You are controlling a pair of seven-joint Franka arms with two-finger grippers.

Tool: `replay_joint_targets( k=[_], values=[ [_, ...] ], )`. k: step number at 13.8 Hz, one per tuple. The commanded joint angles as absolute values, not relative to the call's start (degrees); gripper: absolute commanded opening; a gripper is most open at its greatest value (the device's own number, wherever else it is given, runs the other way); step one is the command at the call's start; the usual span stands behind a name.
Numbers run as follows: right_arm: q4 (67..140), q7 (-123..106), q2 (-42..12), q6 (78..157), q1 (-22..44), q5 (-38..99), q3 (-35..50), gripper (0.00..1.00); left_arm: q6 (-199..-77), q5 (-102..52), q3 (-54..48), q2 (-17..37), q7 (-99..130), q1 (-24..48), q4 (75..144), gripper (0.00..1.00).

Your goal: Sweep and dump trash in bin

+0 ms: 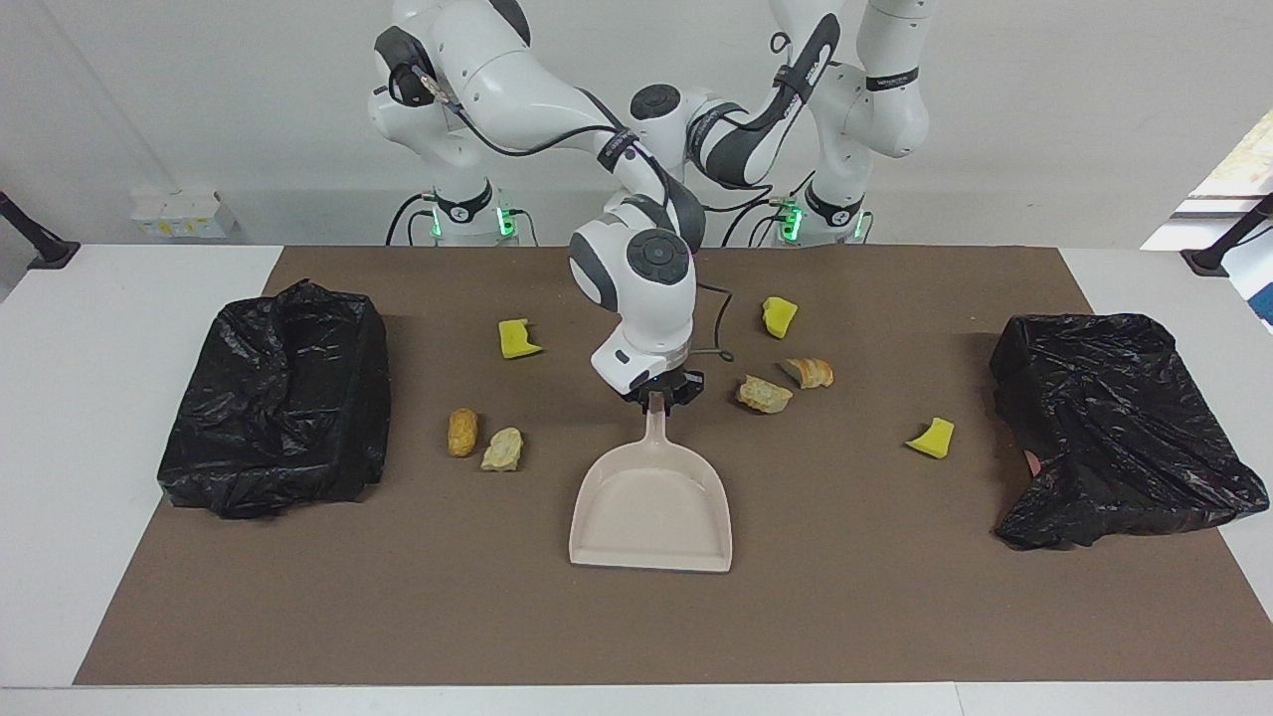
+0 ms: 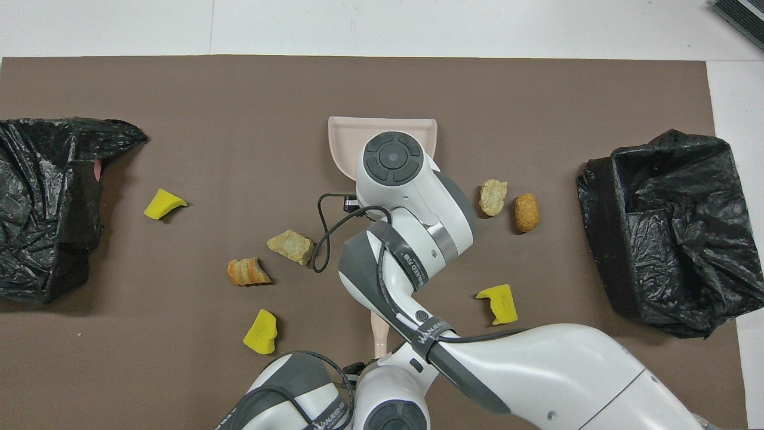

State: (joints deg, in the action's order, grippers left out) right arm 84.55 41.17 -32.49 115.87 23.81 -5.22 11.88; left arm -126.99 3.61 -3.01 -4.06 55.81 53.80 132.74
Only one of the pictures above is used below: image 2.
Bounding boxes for beige hand brush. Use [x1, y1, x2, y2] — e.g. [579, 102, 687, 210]
[369, 309, 392, 360]

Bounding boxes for beige plastic dustpan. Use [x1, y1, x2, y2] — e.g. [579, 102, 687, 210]
[327, 116, 438, 180]

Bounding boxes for pale bread chunk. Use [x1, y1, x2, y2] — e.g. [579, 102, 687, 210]
[479, 179, 508, 217]
[267, 230, 315, 266]

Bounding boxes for yellow green sponge piece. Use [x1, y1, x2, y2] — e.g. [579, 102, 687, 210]
[243, 309, 279, 355]

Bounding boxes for orange crusted bread piece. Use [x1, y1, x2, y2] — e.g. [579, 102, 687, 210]
[227, 257, 272, 287]

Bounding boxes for brown fried croquette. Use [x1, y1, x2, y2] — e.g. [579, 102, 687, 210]
[515, 193, 541, 234]

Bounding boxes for black trash bag bin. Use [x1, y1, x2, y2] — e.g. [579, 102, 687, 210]
[0, 117, 149, 306]
[576, 128, 764, 339]

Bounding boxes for brown table mat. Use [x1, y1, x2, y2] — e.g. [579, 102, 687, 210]
[0, 55, 750, 430]

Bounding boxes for dark grey ribbed object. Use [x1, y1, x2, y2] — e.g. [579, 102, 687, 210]
[710, 0, 764, 51]

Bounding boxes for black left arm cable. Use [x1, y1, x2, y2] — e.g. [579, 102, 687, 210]
[221, 351, 357, 430]

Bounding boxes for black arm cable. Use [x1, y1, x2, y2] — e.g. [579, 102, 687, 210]
[221, 351, 357, 430]
[310, 191, 529, 347]

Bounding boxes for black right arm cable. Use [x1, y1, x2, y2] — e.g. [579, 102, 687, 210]
[310, 191, 529, 347]

